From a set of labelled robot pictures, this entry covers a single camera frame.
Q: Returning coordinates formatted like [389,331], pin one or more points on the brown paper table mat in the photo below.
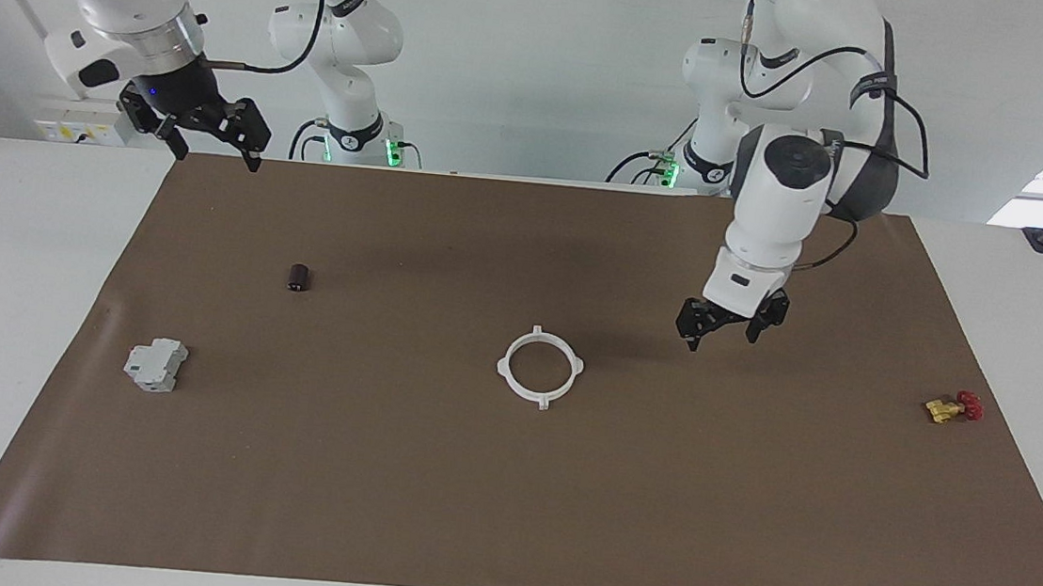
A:
[503,499]

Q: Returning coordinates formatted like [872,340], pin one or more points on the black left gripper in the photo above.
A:
[718,316]

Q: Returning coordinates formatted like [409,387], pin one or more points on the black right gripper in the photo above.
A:
[189,103]

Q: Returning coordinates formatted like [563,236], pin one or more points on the grey circuit breaker block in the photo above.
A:
[155,365]

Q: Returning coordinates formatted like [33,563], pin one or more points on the small dark brown cylinder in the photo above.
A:
[299,277]

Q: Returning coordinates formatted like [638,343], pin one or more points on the white wall socket box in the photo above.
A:
[73,129]

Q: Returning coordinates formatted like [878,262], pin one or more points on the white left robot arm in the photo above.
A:
[775,202]

